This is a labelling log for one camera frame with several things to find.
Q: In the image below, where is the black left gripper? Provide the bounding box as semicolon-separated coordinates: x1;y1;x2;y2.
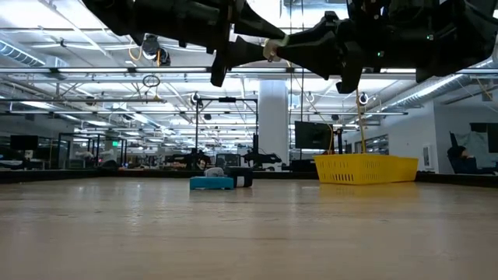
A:
132;0;289;87

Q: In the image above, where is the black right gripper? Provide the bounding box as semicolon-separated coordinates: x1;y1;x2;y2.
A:
276;0;433;94

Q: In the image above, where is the small black box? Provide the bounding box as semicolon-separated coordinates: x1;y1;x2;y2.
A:
224;166;254;188

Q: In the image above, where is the white building column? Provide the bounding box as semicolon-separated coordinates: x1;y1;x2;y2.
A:
258;79;290;166

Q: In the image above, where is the large black monitor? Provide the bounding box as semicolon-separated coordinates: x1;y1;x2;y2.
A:
294;121;334;151

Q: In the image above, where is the yellow plastic basket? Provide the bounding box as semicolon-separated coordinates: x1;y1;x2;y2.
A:
313;153;419;186

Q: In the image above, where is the teal blue flat box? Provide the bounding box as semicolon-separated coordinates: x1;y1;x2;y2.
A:
189;176;235;191

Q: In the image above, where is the person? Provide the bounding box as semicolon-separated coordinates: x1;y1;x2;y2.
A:
446;145;498;175

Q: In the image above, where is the small black monitor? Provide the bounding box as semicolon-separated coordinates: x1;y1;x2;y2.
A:
9;135;39;152

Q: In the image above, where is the black overhead rig frame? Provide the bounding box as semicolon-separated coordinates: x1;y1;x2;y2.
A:
194;96;260;170

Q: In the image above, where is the black ceiling cable reel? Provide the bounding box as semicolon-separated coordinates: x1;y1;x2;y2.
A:
142;33;172;67

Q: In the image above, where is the black framed glass enclosure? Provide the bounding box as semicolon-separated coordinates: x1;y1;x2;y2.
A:
58;132;128;169

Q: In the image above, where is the black aluminium table frame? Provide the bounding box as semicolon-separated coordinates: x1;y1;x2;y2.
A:
0;167;498;190

